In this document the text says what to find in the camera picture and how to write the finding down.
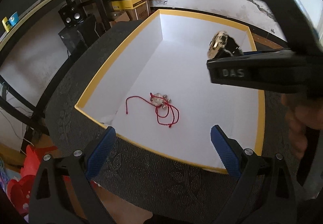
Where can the black patterned tablecloth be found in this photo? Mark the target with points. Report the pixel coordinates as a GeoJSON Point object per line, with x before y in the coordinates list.
{"type": "Point", "coordinates": [152, 182]}

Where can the black speaker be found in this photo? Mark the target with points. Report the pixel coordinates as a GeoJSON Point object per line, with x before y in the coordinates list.
{"type": "Point", "coordinates": [72, 14]}

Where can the right hand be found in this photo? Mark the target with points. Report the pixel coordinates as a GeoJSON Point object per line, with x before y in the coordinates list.
{"type": "Point", "coordinates": [298, 117]}

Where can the black metal shelf desk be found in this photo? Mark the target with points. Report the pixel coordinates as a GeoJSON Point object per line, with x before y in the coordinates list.
{"type": "Point", "coordinates": [29, 68]}

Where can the yellow flat box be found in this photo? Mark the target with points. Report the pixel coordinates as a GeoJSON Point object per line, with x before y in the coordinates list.
{"type": "Point", "coordinates": [120, 5]}

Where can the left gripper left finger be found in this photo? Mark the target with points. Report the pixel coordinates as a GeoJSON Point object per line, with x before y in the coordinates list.
{"type": "Point", "coordinates": [49, 201]}

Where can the yellow white cardboard box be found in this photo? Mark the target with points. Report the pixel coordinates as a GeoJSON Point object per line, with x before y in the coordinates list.
{"type": "Point", "coordinates": [155, 90]}

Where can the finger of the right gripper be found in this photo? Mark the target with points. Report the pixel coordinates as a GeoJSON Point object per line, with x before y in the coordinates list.
{"type": "Point", "coordinates": [255, 72]}
{"type": "Point", "coordinates": [249, 53]}

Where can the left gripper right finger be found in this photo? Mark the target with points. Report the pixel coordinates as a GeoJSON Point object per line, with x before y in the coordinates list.
{"type": "Point", "coordinates": [264, 192]}

